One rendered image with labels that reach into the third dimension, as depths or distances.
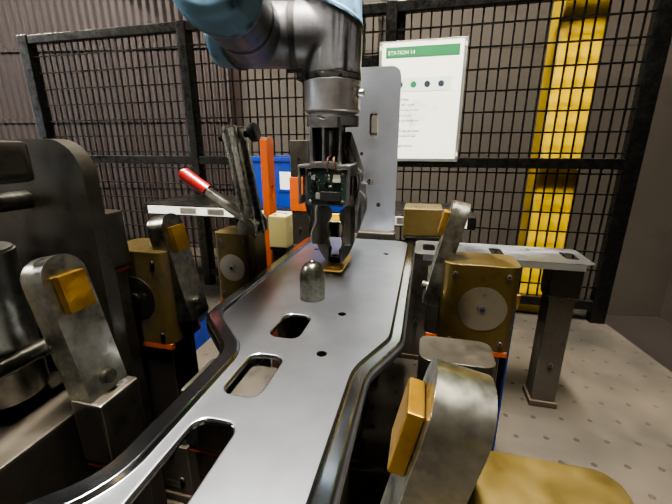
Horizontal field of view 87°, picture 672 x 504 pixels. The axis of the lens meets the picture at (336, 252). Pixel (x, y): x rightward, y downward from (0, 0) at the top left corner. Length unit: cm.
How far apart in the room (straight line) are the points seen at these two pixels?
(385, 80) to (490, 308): 51
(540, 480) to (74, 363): 31
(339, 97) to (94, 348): 37
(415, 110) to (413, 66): 11
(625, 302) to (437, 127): 253
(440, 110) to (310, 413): 92
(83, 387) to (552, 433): 71
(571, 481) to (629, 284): 312
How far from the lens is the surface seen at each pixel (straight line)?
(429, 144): 107
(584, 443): 81
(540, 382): 82
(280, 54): 51
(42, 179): 39
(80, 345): 35
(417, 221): 78
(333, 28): 50
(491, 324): 50
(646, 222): 321
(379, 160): 80
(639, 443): 86
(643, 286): 336
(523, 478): 20
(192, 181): 64
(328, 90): 49
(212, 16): 37
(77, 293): 34
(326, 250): 56
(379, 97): 81
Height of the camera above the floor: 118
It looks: 16 degrees down
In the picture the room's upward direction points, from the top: straight up
